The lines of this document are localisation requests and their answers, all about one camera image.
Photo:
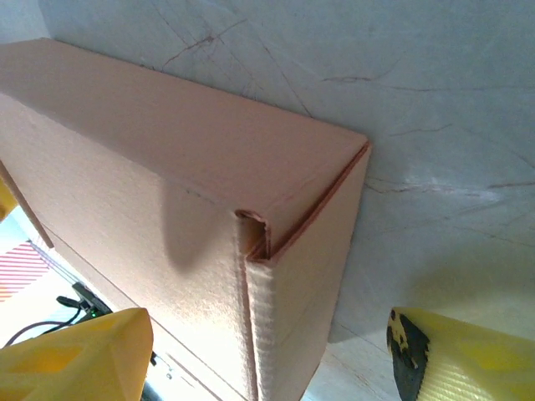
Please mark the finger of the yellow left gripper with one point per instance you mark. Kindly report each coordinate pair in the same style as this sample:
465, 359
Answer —
4, 200

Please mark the aluminium rail frame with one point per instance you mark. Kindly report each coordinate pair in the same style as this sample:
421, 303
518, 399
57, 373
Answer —
175, 380

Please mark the pink paper box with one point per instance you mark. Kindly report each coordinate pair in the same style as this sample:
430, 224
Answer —
167, 167

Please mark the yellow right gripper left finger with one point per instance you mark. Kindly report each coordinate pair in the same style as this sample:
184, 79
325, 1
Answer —
75, 367

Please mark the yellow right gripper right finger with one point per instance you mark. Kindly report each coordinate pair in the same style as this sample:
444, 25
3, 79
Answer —
468, 363

